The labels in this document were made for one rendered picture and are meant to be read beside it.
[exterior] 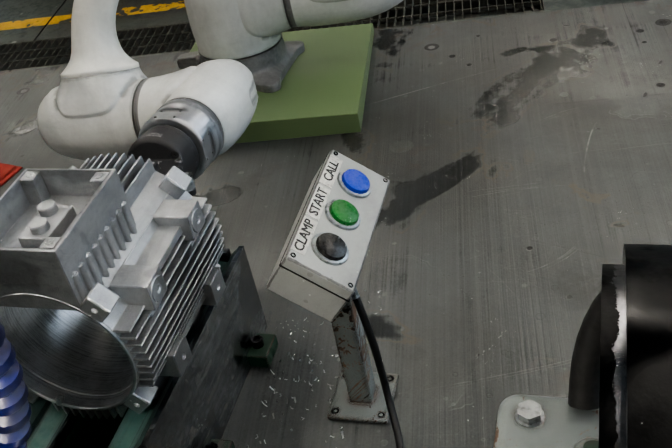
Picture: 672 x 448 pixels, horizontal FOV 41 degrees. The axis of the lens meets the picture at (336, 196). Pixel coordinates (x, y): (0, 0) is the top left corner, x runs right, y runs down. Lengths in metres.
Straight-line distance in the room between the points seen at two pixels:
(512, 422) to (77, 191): 0.52
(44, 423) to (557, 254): 0.65
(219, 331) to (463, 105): 0.67
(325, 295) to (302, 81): 0.82
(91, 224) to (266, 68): 0.82
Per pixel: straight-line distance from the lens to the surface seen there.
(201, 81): 1.12
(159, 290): 0.85
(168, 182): 0.93
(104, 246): 0.85
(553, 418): 0.54
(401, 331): 1.11
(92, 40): 1.20
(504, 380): 1.04
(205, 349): 0.99
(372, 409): 1.02
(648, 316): 0.30
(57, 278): 0.81
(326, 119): 1.47
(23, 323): 0.97
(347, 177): 0.88
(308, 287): 0.81
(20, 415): 0.48
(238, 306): 1.06
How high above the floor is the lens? 1.58
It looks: 36 degrees down
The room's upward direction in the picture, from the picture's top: 12 degrees counter-clockwise
